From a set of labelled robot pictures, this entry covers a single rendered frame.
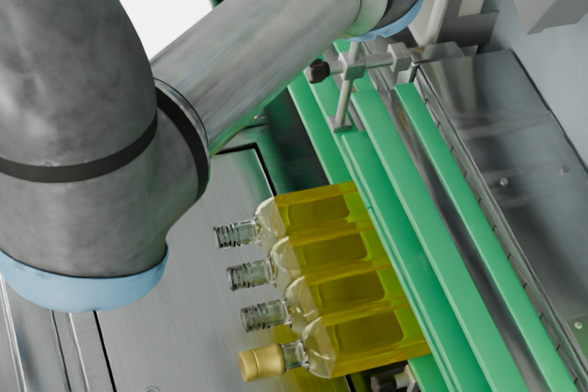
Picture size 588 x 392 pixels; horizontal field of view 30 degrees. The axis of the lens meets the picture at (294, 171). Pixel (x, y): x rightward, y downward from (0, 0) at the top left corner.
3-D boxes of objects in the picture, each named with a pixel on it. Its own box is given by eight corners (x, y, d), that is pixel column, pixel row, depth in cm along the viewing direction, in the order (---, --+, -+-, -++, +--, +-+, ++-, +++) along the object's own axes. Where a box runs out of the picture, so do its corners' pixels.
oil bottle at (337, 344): (458, 304, 131) (290, 344, 125) (470, 278, 127) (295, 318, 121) (478, 344, 128) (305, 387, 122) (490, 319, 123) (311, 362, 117)
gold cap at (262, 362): (285, 380, 120) (247, 389, 119) (276, 363, 123) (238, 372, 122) (283, 353, 118) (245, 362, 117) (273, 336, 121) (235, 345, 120)
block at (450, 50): (437, 88, 141) (388, 97, 139) (454, 35, 134) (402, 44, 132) (449, 108, 139) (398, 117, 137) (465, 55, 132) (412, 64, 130)
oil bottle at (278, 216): (404, 193, 141) (245, 226, 135) (412, 165, 137) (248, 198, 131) (421, 227, 138) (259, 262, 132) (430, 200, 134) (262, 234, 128)
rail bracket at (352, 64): (385, 108, 141) (293, 124, 137) (410, 10, 128) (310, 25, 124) (394, 124, 139) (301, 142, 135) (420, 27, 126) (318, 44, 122)
